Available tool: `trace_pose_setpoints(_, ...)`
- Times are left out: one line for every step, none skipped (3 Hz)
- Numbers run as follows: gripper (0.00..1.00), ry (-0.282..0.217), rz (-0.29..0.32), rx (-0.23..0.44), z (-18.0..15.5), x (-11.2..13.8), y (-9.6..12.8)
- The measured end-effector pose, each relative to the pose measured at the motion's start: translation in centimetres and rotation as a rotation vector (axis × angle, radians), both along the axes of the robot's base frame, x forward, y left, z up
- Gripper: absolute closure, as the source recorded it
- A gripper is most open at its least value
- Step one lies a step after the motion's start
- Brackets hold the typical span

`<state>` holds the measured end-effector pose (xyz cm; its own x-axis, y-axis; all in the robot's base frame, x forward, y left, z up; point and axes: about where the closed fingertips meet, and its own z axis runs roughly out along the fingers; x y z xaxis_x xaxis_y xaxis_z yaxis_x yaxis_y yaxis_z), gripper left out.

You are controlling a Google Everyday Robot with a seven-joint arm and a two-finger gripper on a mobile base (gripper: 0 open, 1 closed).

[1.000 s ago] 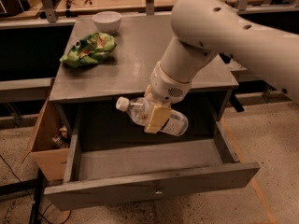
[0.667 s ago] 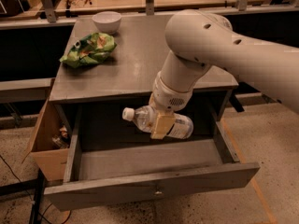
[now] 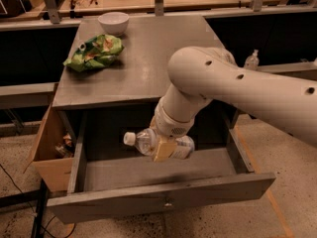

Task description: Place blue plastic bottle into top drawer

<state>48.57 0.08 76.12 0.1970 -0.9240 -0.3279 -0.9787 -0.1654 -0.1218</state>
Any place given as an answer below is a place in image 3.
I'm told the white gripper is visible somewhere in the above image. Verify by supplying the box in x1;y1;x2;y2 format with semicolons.
150;97;194;162

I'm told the clear plastic water bottle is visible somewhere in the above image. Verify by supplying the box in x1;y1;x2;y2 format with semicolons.
123;128;195;161

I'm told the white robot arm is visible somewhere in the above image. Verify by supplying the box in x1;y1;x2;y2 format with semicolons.
151;47;317;162

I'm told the grey open top drawer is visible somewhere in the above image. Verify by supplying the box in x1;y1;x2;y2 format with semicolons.
46;126;276;225

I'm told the small clear sanitizer bottle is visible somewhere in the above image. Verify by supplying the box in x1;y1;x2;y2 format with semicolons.
244;50;260;70

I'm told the grey wooden cabinet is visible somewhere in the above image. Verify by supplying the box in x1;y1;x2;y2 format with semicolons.
52;14;255;157

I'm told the green crumpled chip bag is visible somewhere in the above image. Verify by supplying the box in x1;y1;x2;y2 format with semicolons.
63;34;124;72

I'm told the brown cardboard box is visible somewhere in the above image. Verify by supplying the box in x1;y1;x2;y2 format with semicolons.
23;82;78;194

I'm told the white ceramic bowl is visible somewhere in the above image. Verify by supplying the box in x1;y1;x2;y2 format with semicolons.
98;12;130;37

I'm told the grey metal rail frame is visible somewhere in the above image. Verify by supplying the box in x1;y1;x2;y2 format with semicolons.
0;82;57;109

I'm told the black floor cable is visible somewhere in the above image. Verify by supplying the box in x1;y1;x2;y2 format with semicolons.
0;164;77;238

